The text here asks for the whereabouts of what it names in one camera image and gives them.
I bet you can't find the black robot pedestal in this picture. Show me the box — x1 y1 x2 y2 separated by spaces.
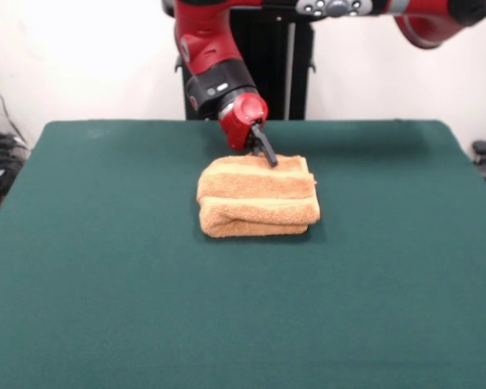
173 0 318 122

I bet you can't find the orange terry towel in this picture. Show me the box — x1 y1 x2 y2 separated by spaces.
196 152 321 238

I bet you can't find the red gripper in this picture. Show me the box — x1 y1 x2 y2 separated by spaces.
217 92 279 168

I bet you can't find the dark green table cloth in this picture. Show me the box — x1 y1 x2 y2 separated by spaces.
0 118 486 389

